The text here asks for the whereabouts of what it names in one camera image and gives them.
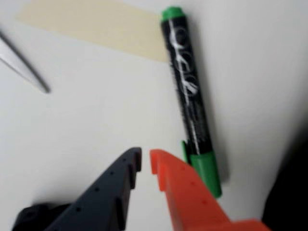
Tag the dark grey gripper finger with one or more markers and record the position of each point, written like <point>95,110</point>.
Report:
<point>101,204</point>

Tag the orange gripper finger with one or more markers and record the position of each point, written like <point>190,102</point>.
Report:
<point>187,204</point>

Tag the green black marker pen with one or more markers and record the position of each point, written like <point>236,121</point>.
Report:
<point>190,96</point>

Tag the beige masking tape strip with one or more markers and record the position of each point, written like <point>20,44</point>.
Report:
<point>96,29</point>

